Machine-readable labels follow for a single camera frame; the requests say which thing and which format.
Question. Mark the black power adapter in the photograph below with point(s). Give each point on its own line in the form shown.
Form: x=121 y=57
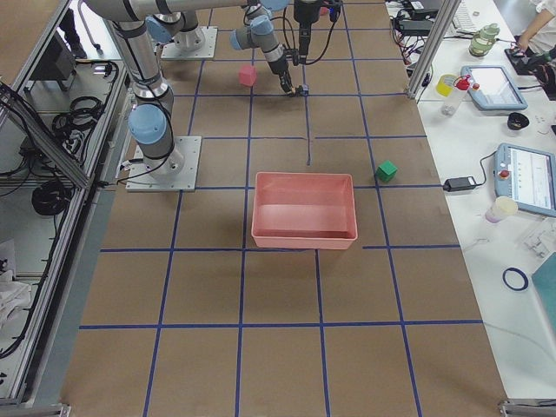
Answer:
x=456 y=184

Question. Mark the black bowl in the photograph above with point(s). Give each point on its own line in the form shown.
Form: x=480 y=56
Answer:
x=517 y=121

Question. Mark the white cup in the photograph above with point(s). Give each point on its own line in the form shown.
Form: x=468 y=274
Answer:
x=502 y=208

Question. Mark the green water bottle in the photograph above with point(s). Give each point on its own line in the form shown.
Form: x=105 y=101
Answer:
x=483 y=40

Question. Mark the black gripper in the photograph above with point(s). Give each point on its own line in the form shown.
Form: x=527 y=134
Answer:
x=303 y=15
x=278 y=68

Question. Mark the teach pendant near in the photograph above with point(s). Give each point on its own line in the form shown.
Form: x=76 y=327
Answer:
x=527 y=176

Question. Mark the teach pendant far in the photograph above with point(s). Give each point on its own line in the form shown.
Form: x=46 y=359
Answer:
x=497 y=90

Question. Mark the green cube near bin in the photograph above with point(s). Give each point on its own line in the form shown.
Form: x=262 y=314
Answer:
x=386 y=171

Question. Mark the pink plastic bin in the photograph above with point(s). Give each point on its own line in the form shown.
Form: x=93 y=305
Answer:
x=304 y=210

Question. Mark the aluminium frame post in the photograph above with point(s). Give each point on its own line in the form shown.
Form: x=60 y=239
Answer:
x=439 y=29

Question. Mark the teach pendant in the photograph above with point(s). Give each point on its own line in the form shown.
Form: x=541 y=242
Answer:
x=497 y=90
x=527 y=176

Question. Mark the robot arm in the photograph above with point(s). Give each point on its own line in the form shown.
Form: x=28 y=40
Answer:
x=135 y=25
x=217 y=26

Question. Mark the blue tape roll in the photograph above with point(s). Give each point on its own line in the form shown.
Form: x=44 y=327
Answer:
x=515 y=279

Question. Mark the pink cube centre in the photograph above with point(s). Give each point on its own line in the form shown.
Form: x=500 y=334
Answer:
x=247 y=75

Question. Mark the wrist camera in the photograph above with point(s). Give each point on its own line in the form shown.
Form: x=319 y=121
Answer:
x=292 y=54
x=334 y=9

